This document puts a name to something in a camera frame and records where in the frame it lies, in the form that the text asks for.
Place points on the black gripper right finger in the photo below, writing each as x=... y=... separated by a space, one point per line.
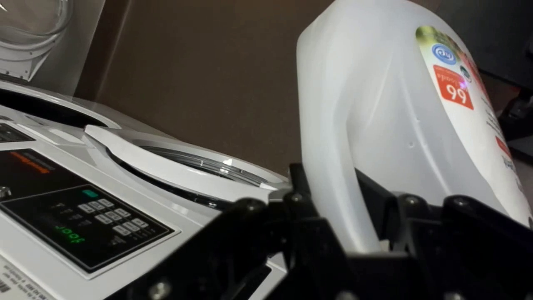
x=484 y=255

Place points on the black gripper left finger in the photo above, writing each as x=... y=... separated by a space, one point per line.
x=310 y=238

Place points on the white detergent bottle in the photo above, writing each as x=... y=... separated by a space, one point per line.
x=377 y=83

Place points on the white washing machine number seven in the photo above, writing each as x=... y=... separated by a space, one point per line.
x=167 y=250

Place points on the white round washer door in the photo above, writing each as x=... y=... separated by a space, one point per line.
x=167 y=166

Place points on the round glass washer door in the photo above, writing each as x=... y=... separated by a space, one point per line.
x=34 y=26

